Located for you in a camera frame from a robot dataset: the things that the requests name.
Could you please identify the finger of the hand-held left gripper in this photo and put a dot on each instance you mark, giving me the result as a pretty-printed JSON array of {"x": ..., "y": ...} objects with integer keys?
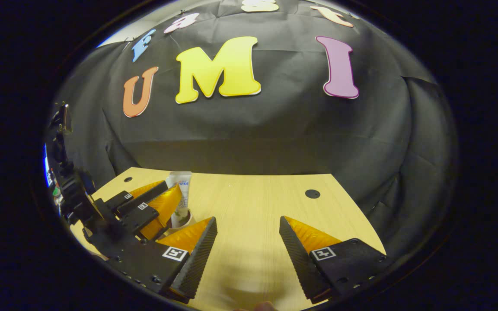
[
  {"x": 138, "y": 218},
  {"x": 145, "y": 196}
]

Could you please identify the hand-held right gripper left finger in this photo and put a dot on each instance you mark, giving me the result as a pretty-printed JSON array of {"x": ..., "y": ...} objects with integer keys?
[{"x": 197, "y": 259}]

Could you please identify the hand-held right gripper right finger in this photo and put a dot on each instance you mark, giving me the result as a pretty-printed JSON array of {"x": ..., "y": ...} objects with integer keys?
[{"x": 301, "y": 259}]

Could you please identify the white toothpaste tube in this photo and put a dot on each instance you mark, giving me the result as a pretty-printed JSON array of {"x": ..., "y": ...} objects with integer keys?
[{"x": 180, "y": 190}]

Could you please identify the beige cup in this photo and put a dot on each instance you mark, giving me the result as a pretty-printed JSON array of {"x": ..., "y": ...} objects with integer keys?
[{"x": 190, "y": 218}]

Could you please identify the wooden desktop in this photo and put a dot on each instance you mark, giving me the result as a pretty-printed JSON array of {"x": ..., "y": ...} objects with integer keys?
[{"x": 249, "y": 207}]

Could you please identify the computer monitor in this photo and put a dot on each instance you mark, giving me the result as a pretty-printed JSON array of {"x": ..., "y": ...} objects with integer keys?
[{"x": 46, "y": 166}]

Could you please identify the black backdrop cloth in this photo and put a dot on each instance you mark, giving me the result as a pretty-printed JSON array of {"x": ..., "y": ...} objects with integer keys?
[{"x": 275, "y": 129}]

